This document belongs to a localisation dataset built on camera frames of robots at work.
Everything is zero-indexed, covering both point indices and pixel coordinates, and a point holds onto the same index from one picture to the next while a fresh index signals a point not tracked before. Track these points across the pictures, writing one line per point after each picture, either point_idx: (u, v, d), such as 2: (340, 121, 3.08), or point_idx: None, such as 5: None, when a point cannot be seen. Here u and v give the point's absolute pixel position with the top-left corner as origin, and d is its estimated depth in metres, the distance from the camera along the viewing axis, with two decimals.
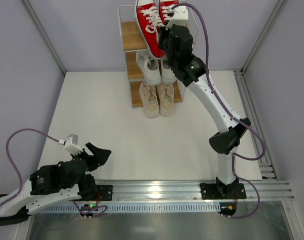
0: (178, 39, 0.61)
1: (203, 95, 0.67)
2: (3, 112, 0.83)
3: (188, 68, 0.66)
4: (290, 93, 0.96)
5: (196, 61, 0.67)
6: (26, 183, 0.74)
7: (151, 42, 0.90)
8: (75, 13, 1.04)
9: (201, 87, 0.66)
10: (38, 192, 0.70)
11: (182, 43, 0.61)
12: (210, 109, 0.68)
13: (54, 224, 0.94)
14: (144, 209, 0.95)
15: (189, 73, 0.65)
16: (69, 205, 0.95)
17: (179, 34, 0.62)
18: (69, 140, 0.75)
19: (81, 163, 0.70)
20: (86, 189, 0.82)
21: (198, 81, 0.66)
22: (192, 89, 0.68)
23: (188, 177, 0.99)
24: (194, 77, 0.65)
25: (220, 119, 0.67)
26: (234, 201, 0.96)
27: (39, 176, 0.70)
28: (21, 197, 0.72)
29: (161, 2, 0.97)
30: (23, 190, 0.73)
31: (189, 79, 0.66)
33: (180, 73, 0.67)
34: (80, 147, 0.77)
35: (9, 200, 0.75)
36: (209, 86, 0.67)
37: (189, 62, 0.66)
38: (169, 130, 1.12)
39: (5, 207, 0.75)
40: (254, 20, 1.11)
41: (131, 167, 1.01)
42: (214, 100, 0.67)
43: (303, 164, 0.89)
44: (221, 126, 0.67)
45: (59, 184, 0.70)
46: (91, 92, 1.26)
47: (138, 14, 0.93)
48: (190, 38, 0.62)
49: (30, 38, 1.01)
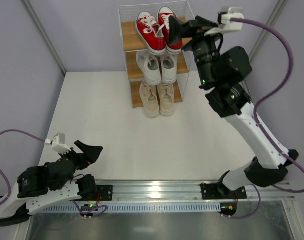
0: (238, 72, 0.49)
1: (248, 132, 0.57)
2: (2, 111, 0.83)
3: (229, 98, 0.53)
4: (291, 93, 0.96)
5: (236, 89, 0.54)
6: (15, 185, 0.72)
7: (149, 39, 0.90)
8: (75, 14, 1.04)
9: (245, 121, 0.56)
10: (24, 195, 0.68)
11: (242, 77, 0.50)
12: (255, 145, 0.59)
13: (55, 224, 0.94)
14: (144, 209, 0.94)
15: (232, 107, 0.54)
16: (69, 205, 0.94)
17: (239, 66, 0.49)
18: (55, 139, 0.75)
19: (67, 163, 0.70)
20: (86, 189, 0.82)
21: (243, 114, 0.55)
22: (233, 123, 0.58)
23: (188, 177, 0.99)
24: (238, 111, 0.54)
25: (266, 155, 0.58)
26: (234, 201, 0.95)
27: (25, 179, 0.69)
28: (12, 200, 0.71)
29: (160, 14, 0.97)
30: (12, 194, 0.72)
31: (228, 111, 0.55)
33: (218, 104, 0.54)
34: (67, 146, 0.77)
35: (3, 202, 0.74)
36: (253, 119, 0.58)
37: (230, 91, 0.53)
38: (169, 130, 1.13)
39: (1, 210, 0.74)
40: (255, 20, 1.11)
41: (131, 167, 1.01)
42: (261, 135, 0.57)
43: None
44: (267, 162, 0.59)
45: (46, 186, 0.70)
46: (91, 93, 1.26)
47: (138, 24, 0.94)
48: (249, 70, 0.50)
49: (30, 39, 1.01)
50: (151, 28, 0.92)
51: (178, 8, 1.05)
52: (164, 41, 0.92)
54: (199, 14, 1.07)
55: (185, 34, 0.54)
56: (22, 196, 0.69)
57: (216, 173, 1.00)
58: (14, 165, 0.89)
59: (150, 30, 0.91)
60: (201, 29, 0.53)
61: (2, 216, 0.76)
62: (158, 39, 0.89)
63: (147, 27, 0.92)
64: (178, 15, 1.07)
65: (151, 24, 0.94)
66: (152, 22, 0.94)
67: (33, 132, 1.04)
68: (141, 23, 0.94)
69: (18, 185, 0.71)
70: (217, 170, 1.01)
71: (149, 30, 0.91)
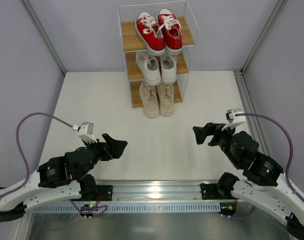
0: (244, 149, 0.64)
1: (288, 199, 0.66)
2: (2, 112, 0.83)
3: (264, 172, 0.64)
4: (290, 94, 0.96)
5: (268, 163, 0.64)
6: (35, 173, 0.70)
7: (149, 39, 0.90)
8: (75, 14, 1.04)
9: (282, 190, 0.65)
10: (47, 184, 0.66)
11: (252, 152, 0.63)
12: (294, 208, 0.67)
13: (55, 224, 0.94)
14: (144, 209, 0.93)
15: (267, 179, 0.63)
16: (69, 205, 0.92)
17: (244, 144, 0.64)
18: (84, 128, 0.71)
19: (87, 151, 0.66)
20: (87, 189, 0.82)
21: (279, 185, 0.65)
22: (272, 192, 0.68)
23: (188, 177, 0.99)
24: (273, 182, 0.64)
25: None
26: (234, 201, 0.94)
27: (50, 168, 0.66)
28: (26, 190, 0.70)
29: (160, 15, 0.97)
30: (28, 182, 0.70)
31: (266, 182, 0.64)
33: (255, 178, 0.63)
34: (94, 137, 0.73)
35: (12, 192, 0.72)
36: (290, 188, 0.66)
37: (263, 166, 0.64)
38: (169, 130, 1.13)
39: (5, 201, 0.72)
40: (255, 21, 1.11)
41: (131, 168, 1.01)
42: (298, 201, 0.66)
43: None
44: None
45: (68, 176, 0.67)
46: (91, 93, 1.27)
47: (138, 24, 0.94)
48: (256, 143, 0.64)
49: (30, 39, 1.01)
50: (151, 28, 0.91)
51: (178, 8, 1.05)
52: (165, 40, 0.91)
54: (199, 14, 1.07)
55: (208, 132, 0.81)
56: (44, 185, 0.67)
57: (216, 173, 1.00)
58: (14, 165, 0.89)
59: (150, 30, 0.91)
60: (217, 127, 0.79)
61: (2, 209, 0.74)
62: (158, 39, 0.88)
63: (147, 27, 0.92)
64: (178, 15, 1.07)
65: (151, 24, 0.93)
66: (152, 22, 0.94)
67: (33, 132, 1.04)
68: (141, 23, 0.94)
69: (41, 174, 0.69)
70: (217, 170, 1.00)
71: (149, 29, 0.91)
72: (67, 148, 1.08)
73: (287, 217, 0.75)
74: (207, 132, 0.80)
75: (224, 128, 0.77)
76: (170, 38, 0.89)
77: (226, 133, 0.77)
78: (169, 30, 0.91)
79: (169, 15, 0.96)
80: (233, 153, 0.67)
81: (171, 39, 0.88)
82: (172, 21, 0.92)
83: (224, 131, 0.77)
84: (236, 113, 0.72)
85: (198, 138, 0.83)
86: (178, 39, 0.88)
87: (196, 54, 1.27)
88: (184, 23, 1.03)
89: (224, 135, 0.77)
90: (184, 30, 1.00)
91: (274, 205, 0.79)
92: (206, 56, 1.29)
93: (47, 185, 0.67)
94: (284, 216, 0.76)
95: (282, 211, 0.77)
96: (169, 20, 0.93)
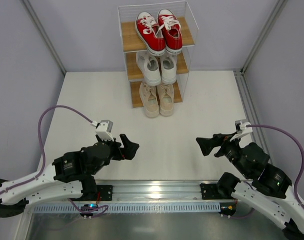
0: (256, 162, 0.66)
1: (292, 210, 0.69)
2: (2, 111, 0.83)
3: (273, 184, 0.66)
4: (290, 94, 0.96)
5: (279, 175, 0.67)
6: (48, 166, 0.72)
7: (149, 39, 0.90)
8: (75, 14, 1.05)
9: (289, 202, 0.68)
10: (62, 178, 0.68)
11: (262, 164, 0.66)
12: (298, 219, 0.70)
13: (55, 224, 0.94)
14: (144, 209, 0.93)
15: (276, 191, 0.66)
16: (70, 205, 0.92)
17: (255, 157, 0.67)
18: (104, 126, 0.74)
19: (104, 147, 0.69)
20: (88, 189, 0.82)
21: (287, 196, 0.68)
22: (278, 202, 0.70)
23: (187, 177, 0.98)
24: (282, 194, 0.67)
25: None
26: (234, 201, 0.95)
27: (67, 162, 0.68)
28: (39, 182, 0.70)
29: (160, 15, 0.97)
30: (42, 175, 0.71)
31: (275, 194, 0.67)
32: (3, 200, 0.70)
33: (264, 189, 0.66)
34: (112, 136, 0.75)
35: (22, 184, 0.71)
36: (296, 200, 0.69)
37: (273, 178, 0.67)
38: (169, 130, 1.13)
39: (14, 193, 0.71)
40: (254, 21, 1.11)
41: (131, 168, 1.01)
42: (303, 212, 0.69)
43: (303, 164, 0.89)
44: None
45: (84, 170, 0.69)
46: (91, 93, 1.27)
47: (138, 24, 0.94)
48: (267, 156, 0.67)
49: (30, 39, 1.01)
50: (151, 28, 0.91)
51: (178, 8, 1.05)
52: (165, 41, 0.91)
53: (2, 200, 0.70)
54: (199, 14, 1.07)
55: (215, 143, 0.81)
56: (59, 179, 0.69)
57: (216, 173, 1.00)
58: (14, 165, 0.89)
59: (150, 30, 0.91)
60: (226, 138, 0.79)
61: (8, 202, 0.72)
62: (158, 39, 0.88)
63: (147, 27, 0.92)
64: (178, 15, 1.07)
65: (151, 24, 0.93)
66: (152, 22, 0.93)
67: (33, 132, 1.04)
68: (141, 23, 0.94)
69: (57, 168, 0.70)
70: (217, 170, 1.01)
71: (149, 29, 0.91)
72: (67, 148, 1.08)
73: (286, 222, 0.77)
74: (214, 143, 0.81)
75: (232, 139, 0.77)
76: (170, 38, 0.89)
77: (233, 144, 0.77)
78: (169, 30, 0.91)
79: (169, 15, 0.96)
80: (243, 165, 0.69)
81: (171, 39, 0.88)
82: (172, 21, 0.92)
83: (232, 142, 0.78)
84: (247, 124, 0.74)
85: (204, 150, 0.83)
86: (178, 39, 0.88)
87: (196, 54, 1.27)
88: (184, 23, 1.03)
89: (232, 145, 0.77)
90: (184, 30, 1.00)
91: (274, 210, 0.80)
92: (206, 56, 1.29)
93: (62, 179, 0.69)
94: (284, 221, 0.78)
95: (282, 216, 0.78)
96: (169, 20, 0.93)
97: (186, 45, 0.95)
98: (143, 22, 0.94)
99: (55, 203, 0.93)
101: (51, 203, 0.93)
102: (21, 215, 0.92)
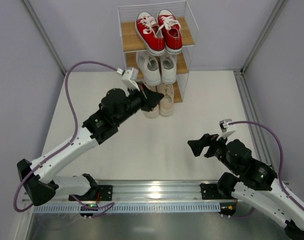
0: (238, 156, 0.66)
1: (284, 205, 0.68)
2: (3, 111, 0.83)
3: (259, 177, 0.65)
4: (290, 94, 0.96)
5: (263, 168, 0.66)
6: (80, 130, 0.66)
7: (149, 39, 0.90)
8: (76, 14, 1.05)
9: (276, 194, 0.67)
10: (99, 136, 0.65)
11: (244, 157, 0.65)
12: (289, 212, 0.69)
13: (54, 224, 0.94)
14: (144, 209, 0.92)
15: (262, 184, 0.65)
16: (70, 205, 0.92)
17: (237, 151, 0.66)
18: (128, 74, 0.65)
19: (118, 92, 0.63)
20: (95, 182, 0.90)
21: (273, 189, 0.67)
22: (268, 196, 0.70)
23: (187, 177, 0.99)
24: (269, 188, 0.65)
25: (302, 221, 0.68)
26: (234, 201, 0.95)
27: (97, 120, 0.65)
28: (76, 146, 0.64)
29: (161, 15, 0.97)
30: (77, 137, 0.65)
31: (261, 187, 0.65)
32: (40, 175, 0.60)
33: (250, 183, 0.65)
34: (137, 86, 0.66)
35: (58, 153, 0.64)
36: (284, 192, 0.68)
37: (257, 172, 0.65)
38: (168, 130, 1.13)
39: (50, 166, 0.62)
40: (254, 21, 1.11)
41: (130, 168, 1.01)
42: (292, 205, 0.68)
43: (303, 164, 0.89)
44: None
45: (113, 122, 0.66)
46: (91, 93, 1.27)
47: (138, 25, 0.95)
48: (248, 150, 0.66)
49: (30, 39, 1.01)
50: (151, 29, 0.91)
51: (178, 8, 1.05)
52: (165, 40, 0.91)
53: (38, 176, 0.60)
54: (199, 14, 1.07)
55: (204, 142, 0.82)
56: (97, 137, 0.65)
57: (216, 173, 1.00)
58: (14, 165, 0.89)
59: (150, 30, 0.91)
60: (213, 137, 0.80)
61: (44, 178, 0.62)
62: (158, 39, 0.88)
63: (147, 27, 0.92)
64: (178, 15, 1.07)
65: (151, 24, 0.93)
66: (152, 22, 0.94)
67: (33, 132, 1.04)
68: (141, 23, 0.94)
69: (89, 128, 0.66)
70: (217, 170, 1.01)
71: (149, 29, 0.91)
72: None
73: (287, 221, 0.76)
74: (203, 143, 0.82)
75: (218, 138, 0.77)
76: (170, 38, 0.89)
77: (219, 143, 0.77)
78: (169, 30, 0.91)
79: (169, 15, 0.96)
80: (230, 162, 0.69)
81: (171, 39, 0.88)
82: (172, 21, 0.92)
83: (218, 141, 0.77)
84: (229, 123, 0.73)
85: (195, 151, 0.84)
86: (178, 39, 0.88)
87: (196, 54, 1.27)
88: (184, 24, 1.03)
89: (218, 144, 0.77)
90: (184, 30, 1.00)
91: (274, 208, 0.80)
92: (206, 56, 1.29)
93: (98, 138, 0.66)
94: (284, 219, 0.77)
95: (282, 214, 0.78)
96: (169, 20, 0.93)
97: (187, 45, 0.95)
98: (142, 22, 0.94)
99: (56, 204, 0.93)
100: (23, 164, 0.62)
101: (51, 203, 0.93)
102: (21, 215, 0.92)
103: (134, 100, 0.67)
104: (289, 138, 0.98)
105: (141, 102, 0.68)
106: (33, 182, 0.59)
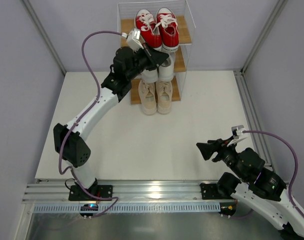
0: (251, 167, 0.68)
1: (287, 212, 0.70)
2: (2, 112, 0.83)
3: (269, 187, 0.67)
4: (290, 94, 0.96)
5: (274, 179, 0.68)
6: (101, 90, 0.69)
7: (146, 35, 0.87)
8: (76, 13, 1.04)
9: (283, 204, 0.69)
10: (119, 93, 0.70)
11: (257, 169, 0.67)
12: (292, 219, 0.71)
13: (54, 224, 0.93)
14: (144, 209, 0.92)
15: (271, 194, 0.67)
16: (70, 205, 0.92)
17: (251, 162, 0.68)
18: (131, 34, 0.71)
19: (122, 51, 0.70)
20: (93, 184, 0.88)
21: (283, 200, 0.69)
22: (274, 204, 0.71)
23: (188, 177, 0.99)
24: (278, 198, 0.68)
25: (303, 228, 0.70)
26: (234, 201, 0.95)
27: (113, 80, 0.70)
28: (102, 104, 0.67)
29: (160, 13, 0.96)
30: (101, 96, 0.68)
31: (270, 197, 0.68)
32: (80, 131, 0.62)
33: (260, 192, 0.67)
34: (141, 44, 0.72)
35: (89, 111, 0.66)
36: (290, 202, 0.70)
37: (269, 182, 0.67)
38: (168, 129, 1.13)
39: (85, 122, 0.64)
40: (255, 21, 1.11)
41: (130, 168, 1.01)
42: (296, 213, 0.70)
43: (302, 165, 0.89)
44: (303, 233, 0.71)
45: (129, 78, 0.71)
46: (91, 93, 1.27)
47: (136, 21, 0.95)
48: (262, 161, 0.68)
49: (30, 39, 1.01)
50: (148, 26, 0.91)
51: (179, 7, 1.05)
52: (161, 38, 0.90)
53: (78, 132, 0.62)
54: (199, 13, 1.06)
55: (215, 148, 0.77)
56: (118, 92, 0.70)
57: (216, 173, 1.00)
58: (14, 165, 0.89)
59: (148, 27, 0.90)
60: (225, 142, 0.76)
61: (83, 135, 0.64)
62: (155, 36, 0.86)
63: (145, 24, 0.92)
64: (178, 14, 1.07)
65: (148, 21, 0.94)
66: (150, 19, 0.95)
67: (33, 132, 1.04)
68: (140, 20, 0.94)
69: (108, 88, 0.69)
70: (217, 170, 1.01)
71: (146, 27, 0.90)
72: None
73: (284, 224, 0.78)
74: (214, 148, 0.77)
75: (229, 144, 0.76)
76: (166, 35, 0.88)
77: (230, 149, 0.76)
78: (166, 28, 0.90)
79: (167, 13, 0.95)
80: (240, 170, 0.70)
81: (166, 36, 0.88)
82: (170, 19, 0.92)
83: (229, 148, 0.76)
84: (243, 129, 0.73)
85: (205, 155, 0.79)
86: (173, 37, 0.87)
87: (196, 54, 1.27)
88: (183, 22, 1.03)
89: (229, 150, 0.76)
90: (182, 29, 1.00)
91: (273, 212, 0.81)
92: (206, 56, 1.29)
93: (118, 95, 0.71)
94: (282, 223, 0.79)
95: (281, 218, 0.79)
96: (167, 18, 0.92)
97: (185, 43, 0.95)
98: (141, 20, 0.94)
99: (56, 203, 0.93)
100: (58, 127, 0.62)
101: (51, 202, 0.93)
102: (22, 214, 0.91)
103: (141, 59, 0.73)
104: (288, 138, 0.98)
105: (148, 61, 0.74)
106: (75, 137, 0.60)
